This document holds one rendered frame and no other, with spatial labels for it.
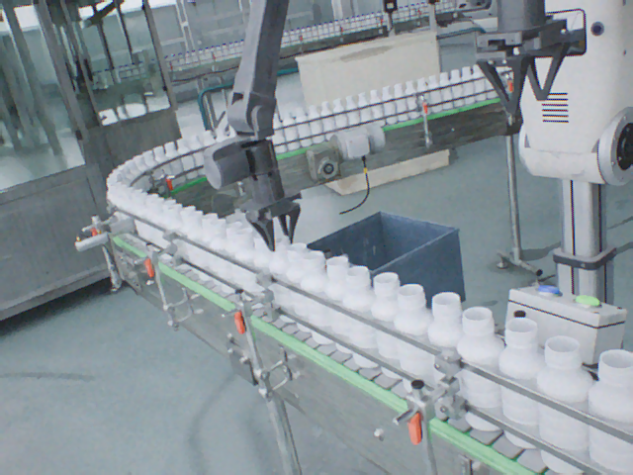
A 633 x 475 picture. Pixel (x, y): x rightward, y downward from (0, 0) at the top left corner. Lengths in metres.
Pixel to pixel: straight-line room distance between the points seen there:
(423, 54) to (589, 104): 4.19
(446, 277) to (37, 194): 2.98
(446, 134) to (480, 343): 2.20
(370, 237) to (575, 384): 1.19
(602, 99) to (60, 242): 3.49
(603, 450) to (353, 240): 1.18
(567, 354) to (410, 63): 4.74
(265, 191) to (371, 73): 4.17
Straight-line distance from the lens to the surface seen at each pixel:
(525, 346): 0.75
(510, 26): 0.79
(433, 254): 1.58
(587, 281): 1.46
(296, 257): 1.07
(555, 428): 0.76
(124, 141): 6.20
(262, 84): 1.04
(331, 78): 5.06
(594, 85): 1.26
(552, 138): 1.33
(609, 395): 0.71
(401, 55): 5.30
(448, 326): 0.82
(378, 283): 0.89
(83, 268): 4.24
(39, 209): 4.10
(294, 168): 2.64
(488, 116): 3.03
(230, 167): 1.02
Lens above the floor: 1.56
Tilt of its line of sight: 21 degrees down
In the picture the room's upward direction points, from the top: 12 degrees counter-clockwise
